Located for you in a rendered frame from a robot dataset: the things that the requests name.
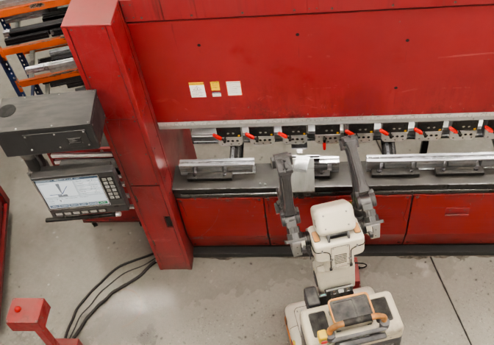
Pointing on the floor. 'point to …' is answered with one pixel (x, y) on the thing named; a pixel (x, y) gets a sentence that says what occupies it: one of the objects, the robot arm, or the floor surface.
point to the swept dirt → (396, 256)
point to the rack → (32, 47)
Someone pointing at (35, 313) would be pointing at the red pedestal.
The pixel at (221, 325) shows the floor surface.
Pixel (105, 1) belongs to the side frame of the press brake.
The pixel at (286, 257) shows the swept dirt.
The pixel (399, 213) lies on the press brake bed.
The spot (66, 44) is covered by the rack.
